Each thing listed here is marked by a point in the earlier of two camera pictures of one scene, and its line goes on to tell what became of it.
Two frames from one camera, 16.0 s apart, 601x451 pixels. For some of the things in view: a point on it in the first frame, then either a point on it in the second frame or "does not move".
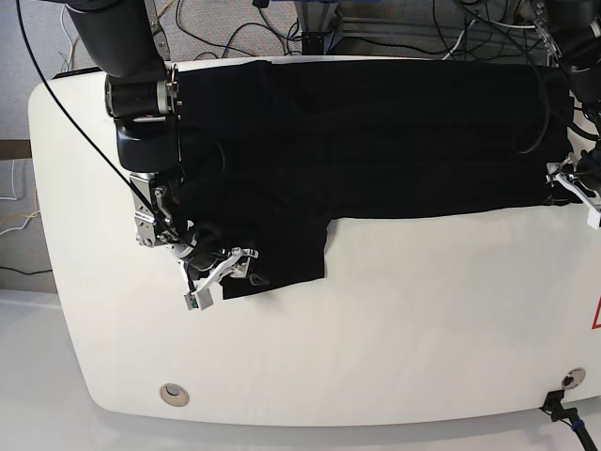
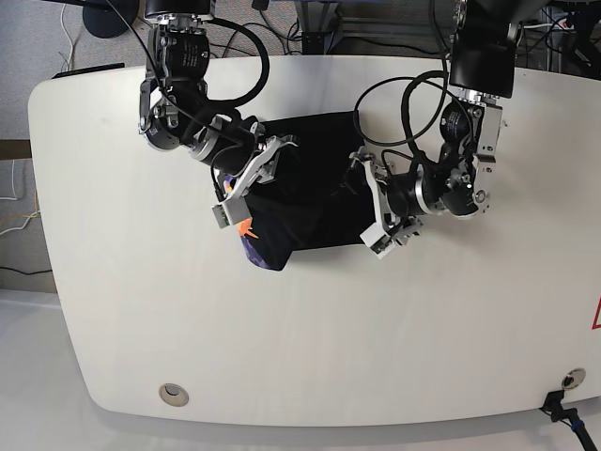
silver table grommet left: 174,395 does not move
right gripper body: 565,172 -> 396,199
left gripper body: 203,266 -> 240,156
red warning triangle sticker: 597,311 does not move
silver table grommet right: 573,379 does not move
